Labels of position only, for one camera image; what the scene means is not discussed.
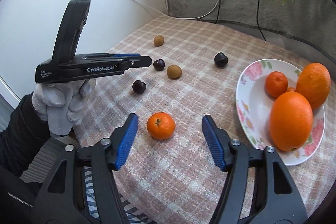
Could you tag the white gloved left hand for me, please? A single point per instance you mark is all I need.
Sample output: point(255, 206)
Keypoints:
point(61, 105)

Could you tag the medium tangerine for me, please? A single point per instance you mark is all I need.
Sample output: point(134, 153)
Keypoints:
point(276, 84)

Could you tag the brown longan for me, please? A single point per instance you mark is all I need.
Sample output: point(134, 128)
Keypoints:
point(158, 40)
point(174, 72)

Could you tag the tangerine with stem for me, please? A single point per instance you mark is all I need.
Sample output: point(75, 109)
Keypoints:
point(161, 126)

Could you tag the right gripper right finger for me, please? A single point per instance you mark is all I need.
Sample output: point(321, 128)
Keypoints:
point(276, 198)

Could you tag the dark cherry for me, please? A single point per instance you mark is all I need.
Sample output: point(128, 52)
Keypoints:
point(139, 87)
point(220, 60)
point(159, 65)

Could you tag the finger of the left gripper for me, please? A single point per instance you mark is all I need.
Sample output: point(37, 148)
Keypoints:
point(125, 55)
point(137, 62)

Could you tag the small kumquat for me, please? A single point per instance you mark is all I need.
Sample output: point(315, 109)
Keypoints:
point(290, 89)

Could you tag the round large orange with stem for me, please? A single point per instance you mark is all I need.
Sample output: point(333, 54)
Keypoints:
point(314, 84)

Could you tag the black sleeved left forearm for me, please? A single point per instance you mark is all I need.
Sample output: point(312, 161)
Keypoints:
point(20, 143)

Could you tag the white cabinet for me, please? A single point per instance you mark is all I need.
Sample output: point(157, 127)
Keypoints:
point(42, 40)

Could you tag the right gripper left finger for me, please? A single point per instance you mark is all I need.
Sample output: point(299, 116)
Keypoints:
point(62, 197)

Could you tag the grey blanket on sill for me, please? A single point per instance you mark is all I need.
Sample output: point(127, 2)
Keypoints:
point(309, 21)

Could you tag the floral white plate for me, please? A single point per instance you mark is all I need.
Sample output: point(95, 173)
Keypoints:
point(254, 104)

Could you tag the smooth large orange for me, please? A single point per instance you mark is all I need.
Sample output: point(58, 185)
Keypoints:
point(290, 121)

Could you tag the pink plaid tablecloth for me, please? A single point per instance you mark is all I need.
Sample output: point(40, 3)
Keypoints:
point(175, 180)

